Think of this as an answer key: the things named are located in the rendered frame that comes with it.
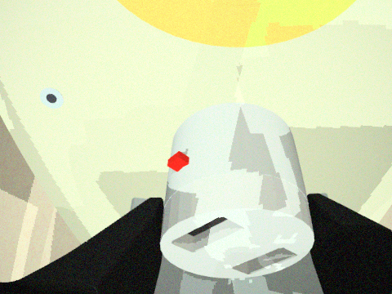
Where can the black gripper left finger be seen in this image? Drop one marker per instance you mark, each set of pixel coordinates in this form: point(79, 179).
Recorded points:
point(123, 258)

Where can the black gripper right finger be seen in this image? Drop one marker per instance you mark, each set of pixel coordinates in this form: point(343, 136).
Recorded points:
point(351, 253)

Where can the white cylinder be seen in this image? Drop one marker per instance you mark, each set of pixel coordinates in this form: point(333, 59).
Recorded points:
point(236, 203)

